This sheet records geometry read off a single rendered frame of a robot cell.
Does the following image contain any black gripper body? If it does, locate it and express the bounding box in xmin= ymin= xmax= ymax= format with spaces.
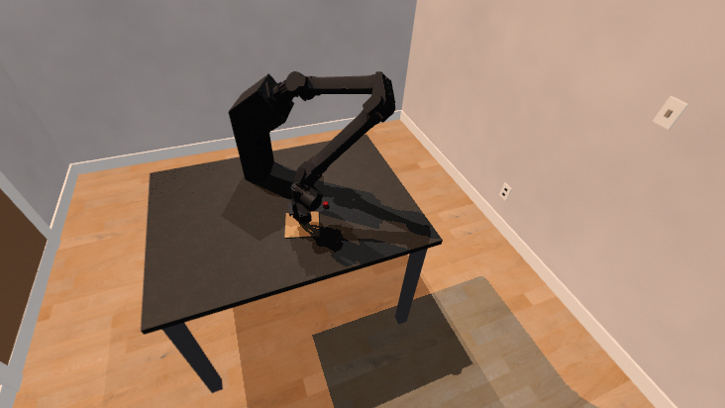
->
xmin=287 ymin=198 xmax=301 ymax=218

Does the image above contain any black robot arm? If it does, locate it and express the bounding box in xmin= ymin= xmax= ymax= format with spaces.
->
xmin=265 ymin=71 xmax=395 ymax=225

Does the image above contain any orange square mat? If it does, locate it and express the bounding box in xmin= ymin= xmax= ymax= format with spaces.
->
xmin=285 ymin=211 xmax=320 ymax=239

